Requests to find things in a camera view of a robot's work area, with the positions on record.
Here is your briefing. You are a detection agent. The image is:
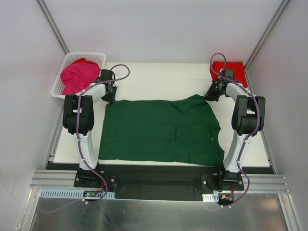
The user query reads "left aluminium corner post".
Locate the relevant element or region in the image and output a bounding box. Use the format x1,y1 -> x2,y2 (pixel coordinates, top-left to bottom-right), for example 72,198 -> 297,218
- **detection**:
36,0 -> 70,55

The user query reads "aluminium corner post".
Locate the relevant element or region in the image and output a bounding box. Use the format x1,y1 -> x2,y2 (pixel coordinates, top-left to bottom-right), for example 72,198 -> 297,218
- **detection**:
244,0 -> 291,70
36,0 -> 70,55

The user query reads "slotted cable duct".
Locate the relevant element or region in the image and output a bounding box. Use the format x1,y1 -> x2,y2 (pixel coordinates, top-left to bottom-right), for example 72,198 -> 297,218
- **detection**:
202,193 -> 219,203
40,189 -> 116,200

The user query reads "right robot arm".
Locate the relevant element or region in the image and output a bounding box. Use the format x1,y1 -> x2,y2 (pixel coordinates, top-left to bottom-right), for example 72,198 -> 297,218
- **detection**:
204,69 -> 266,192

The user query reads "green t-shirt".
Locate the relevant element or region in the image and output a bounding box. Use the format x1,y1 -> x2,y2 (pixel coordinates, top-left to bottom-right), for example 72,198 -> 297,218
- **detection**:
99,95 -> 224,167

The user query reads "right aluminium corner post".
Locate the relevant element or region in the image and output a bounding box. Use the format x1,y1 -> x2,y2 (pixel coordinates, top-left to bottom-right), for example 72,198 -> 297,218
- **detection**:
244,0 -> 291,70

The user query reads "folded red t-shirt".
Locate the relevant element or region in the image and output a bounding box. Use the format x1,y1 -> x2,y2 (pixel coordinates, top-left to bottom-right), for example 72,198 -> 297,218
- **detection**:
212,61 -> 248,88

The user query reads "right slotted cable duct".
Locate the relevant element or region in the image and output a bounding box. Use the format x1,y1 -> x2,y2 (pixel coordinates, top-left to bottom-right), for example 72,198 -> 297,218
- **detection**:
202,193 -> 219,203

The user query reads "white plastic basket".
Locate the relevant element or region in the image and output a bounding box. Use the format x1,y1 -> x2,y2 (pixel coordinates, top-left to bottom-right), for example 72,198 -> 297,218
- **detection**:
51,51 -> 107,99

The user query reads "pink t-shirt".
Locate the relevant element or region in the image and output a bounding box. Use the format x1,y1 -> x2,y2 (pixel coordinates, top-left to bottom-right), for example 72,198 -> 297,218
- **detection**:
60,58 -> 101,95

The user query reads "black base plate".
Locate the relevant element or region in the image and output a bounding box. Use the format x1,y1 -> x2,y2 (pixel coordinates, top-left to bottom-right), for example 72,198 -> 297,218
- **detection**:
47,163 -> 244,201

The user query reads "aluminium rail front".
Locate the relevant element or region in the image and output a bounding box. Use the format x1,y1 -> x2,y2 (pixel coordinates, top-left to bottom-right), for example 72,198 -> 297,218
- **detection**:
30,170 -> 291,194

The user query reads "left slotted cable duct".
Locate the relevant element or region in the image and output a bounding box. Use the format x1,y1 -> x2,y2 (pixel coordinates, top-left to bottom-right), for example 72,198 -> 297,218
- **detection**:
40,189 -> 116,200

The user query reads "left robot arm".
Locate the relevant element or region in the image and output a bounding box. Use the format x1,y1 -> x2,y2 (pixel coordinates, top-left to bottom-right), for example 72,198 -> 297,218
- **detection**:
63,69 -> 117,187

